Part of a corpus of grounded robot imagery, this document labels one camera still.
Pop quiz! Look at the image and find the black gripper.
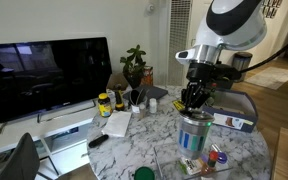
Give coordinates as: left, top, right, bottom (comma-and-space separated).
181, 62, 242, 108

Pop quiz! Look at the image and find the silver cup with stripes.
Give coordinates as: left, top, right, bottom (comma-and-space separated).
177, 109, 214, 159

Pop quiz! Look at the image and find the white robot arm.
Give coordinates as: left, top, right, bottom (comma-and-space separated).
175, 0, 267, 109

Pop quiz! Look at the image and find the blue cardboard box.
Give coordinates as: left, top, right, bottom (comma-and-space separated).
202, 89, 258, 133

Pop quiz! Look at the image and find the clear cup with utensils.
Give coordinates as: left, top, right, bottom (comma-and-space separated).
129, 89, 147, 119

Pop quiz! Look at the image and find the clear plastic box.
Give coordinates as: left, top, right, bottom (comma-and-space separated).
154, 143, 232, 180

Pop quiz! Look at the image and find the grey laptop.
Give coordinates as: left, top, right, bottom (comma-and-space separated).
136, 85, 168, 99

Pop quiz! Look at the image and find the white pill bottle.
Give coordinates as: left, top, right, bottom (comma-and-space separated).
149, 98, 157, 114

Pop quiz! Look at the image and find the silver trash can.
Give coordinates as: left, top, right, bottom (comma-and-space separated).
232, 52, 252, 70

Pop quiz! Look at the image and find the potted green plant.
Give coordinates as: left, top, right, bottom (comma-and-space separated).
120, 45, 146, 89

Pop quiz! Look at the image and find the dark yellow bottle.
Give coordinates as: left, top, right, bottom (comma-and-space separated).
115, 90, 125, 111

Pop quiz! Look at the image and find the red capped sauce bottle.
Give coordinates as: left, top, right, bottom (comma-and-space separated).
201, 150, 218, 175

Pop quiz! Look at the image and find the white paper napkin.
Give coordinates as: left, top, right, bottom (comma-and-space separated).
102, 111, 131, 137

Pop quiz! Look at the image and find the yellow lid supplement jar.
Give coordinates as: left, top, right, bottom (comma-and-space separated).
98, 93, 112, 117

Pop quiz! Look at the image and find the green round lid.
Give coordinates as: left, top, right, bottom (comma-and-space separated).
134, 167, 155, 180

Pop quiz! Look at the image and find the black remote control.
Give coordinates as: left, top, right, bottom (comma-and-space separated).
88, 135, 109, 148

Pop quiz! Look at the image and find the white tv stand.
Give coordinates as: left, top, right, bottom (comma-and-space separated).
0, 100, 98, 179

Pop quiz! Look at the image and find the black television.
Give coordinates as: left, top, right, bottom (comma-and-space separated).
0, 37, 112, 123

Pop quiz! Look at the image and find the dark grey chair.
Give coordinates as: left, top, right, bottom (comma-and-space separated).
0, 133, 40, 180

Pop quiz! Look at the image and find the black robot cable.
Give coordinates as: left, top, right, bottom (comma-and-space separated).
240, 24, 288, 73

